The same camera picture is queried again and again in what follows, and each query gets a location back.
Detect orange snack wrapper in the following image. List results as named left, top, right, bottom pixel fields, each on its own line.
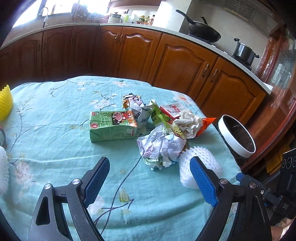
left=196, top=117, right=217, bottom=138

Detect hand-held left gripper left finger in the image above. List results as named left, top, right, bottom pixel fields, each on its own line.
left=30, top=157, right=110, bottom=241

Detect green and white wrapper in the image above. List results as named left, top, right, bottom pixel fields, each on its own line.
left=150, top=100, right=176, bottom=131

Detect wooden upper cabinets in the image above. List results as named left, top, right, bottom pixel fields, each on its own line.
left=109, top=0, right=162, bottom=8

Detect wooden framed glass door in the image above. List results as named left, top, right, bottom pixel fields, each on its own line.
left=254, top=23, right=296, bottom=168

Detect white foam fruit net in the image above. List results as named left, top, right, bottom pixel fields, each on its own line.
left=179, top=146, right=223, bottom=190
left=0, top=146, right=10, bottom=195

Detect yellow foam fruit net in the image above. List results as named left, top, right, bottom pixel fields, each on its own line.
left=0, top=85, right=14, bottom=122

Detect white rimmed trash bin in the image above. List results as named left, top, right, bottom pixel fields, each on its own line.
left=218, top=115, right=257, bottom=158

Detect white paper ball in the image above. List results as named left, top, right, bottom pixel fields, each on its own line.
left=137, top=125, right=187, bottom=171

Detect cartoon snack wrapper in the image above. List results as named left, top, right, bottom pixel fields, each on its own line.
left=122, top=93, right=144, bottom=114

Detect black wok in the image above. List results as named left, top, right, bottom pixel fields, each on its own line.
left=176, top=9, right=221, bottom=43

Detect black gas stove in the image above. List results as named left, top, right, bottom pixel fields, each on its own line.
left=188, top=32, right=253, bottom=70

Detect range hood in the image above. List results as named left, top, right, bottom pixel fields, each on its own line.
left=215, top=0, right=285, bottom=36

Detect floral teal tablecloth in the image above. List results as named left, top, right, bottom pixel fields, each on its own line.
left=0, top=75, right=242, bottom=241

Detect white cartoon drink carton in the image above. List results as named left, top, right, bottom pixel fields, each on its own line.
left=134, top=101, right=156, bottom=129

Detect red and white small carton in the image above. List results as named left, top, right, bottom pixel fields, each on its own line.
left=159, top=103, right=181, bottom=121

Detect yellow smiley wrapper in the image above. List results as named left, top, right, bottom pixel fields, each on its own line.
left=171, top=125, right=186, bottom=139

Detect light stone countertop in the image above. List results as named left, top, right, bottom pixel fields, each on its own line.
left=0, top=20, right=274, bottom=95

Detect utensil rack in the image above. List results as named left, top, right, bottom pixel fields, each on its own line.
left=70, top=4, right=98, bottom=22

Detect condiment bottles cluster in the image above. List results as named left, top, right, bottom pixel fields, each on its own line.
left=136, top=14, right=155, bottom=26

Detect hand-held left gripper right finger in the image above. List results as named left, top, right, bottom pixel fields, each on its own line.
left=190, top=156, right=273, bottom=241

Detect chrome faucet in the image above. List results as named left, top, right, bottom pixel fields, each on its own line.
left=39, top=7, right=50, bottom=28

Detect steel pot with lid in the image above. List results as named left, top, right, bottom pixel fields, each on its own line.
left=232, top=38, right=260, bottom=64

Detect wooden lower cabinets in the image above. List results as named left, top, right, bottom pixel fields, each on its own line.
left=0, top=24, right=267, bottom=116

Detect wooden cabinets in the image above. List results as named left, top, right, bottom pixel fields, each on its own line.
left=109, top=0, right=162, bottom=8
left=0, top=24, right=267, bottom=116

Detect white tissue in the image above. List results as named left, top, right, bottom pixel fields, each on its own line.
left=177, top=110, right=204, bottom=139

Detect green milk carton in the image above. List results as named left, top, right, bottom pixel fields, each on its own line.
left=89, top=110, right=138, bottom=143

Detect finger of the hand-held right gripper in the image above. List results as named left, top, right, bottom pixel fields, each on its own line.
left=236, top=173, right=282, bottom=209

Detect kitchen window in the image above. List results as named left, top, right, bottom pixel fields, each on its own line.
left=11, top=0, right=111, bottom=29

